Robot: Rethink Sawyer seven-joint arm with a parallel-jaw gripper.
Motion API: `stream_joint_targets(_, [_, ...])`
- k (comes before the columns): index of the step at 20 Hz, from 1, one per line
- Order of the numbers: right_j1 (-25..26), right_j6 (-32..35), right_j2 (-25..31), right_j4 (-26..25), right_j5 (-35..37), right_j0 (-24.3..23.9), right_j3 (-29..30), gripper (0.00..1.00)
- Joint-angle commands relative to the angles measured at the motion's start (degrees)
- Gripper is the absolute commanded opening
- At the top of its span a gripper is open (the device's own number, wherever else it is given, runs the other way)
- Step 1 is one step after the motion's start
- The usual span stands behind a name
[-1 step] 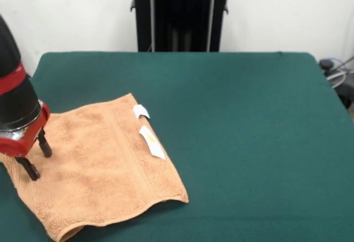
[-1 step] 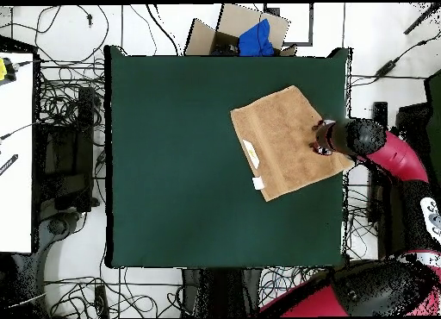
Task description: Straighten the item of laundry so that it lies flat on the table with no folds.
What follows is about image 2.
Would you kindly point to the tan terry towel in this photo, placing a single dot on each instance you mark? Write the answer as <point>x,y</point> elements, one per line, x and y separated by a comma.
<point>282,143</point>

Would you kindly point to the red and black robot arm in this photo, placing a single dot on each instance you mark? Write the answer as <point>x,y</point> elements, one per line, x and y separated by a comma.
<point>396,153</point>

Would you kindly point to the black power adapter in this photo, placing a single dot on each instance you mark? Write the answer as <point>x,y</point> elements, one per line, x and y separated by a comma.
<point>386,68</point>

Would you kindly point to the blue cloth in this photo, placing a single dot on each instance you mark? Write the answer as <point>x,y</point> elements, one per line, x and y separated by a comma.
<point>256,39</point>

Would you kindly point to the brown cardboard box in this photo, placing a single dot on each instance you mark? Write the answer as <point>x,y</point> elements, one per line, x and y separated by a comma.
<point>234,22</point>

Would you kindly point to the dark green table cloth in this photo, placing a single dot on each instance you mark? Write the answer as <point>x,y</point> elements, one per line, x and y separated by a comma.
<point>155,126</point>

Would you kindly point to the black slanted bar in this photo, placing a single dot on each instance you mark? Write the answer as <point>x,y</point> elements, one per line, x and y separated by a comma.
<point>422,19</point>

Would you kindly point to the black computer tower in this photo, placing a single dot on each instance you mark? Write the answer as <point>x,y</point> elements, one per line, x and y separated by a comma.
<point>65,150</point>

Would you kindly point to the white desk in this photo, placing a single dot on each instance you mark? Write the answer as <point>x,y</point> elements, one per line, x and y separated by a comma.
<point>15,160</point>

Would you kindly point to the yellow and black tool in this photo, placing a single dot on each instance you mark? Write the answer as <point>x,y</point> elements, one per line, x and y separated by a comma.
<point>2,69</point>

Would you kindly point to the black upright post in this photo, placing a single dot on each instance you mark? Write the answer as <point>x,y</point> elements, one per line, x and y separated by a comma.
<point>380,110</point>

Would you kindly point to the black square frame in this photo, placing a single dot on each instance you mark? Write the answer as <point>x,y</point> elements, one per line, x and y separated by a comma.
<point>311,26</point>

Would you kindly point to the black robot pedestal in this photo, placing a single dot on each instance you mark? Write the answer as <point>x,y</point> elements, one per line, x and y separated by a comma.
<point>220,291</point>

